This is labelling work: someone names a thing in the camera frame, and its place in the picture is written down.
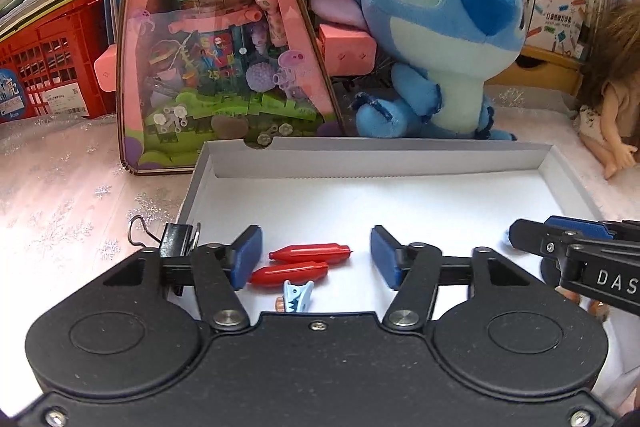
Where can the wooden drawer shelf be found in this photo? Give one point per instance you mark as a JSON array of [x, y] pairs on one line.
[[537, 68]]

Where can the light brown walnut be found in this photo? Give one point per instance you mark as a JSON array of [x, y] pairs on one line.
[[595, 308]]

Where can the white cardboard tray box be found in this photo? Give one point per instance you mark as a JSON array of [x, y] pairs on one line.
[[501, 348]]

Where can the small black binder clip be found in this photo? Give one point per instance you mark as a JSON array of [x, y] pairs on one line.
[[178, 239]]

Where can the pink triangular diorama house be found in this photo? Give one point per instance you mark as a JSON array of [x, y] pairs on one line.
[[186, 72]]

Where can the brown-haired baby doll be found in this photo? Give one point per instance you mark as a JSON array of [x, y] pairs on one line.
[[608, 99]]

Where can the blue Stitch plush toy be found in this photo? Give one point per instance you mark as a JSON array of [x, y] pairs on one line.
[[444, 51]]

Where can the white label printer box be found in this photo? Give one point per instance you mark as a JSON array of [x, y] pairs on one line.
[[555, 25]]

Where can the pink snowflake tablecloth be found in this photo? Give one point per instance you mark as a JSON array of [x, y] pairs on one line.
[[63, 185]]

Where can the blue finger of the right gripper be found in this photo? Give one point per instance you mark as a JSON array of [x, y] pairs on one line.
[[590, 229], [538, 238]]

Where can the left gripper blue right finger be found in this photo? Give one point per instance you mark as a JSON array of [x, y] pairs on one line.
[[413, 272]]

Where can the red plastic crate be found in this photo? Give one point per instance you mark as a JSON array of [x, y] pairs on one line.
[[47, 65]]

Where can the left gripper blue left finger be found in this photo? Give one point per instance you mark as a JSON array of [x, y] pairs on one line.
[[219, 272]]

